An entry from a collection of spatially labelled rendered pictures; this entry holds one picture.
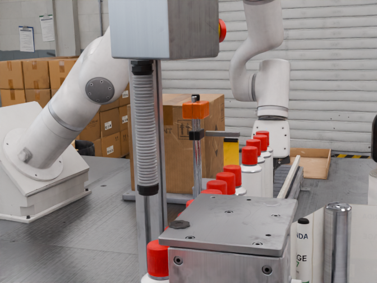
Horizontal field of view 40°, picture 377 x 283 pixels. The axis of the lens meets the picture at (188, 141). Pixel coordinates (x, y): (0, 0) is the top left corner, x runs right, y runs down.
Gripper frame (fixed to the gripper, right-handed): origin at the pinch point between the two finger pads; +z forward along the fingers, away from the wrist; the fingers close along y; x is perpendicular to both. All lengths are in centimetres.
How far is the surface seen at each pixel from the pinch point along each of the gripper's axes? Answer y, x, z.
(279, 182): 0.2, 19.7, -0.2
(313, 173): 8, 49, -6
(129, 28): -13, -66, -17
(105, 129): -204, 305, -61
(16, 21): -391, 399, -212
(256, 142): 0.5, -23.7, -5.9
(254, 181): 1.5, -29.5, 3.2
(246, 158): -0.2, -30.6, -1.6
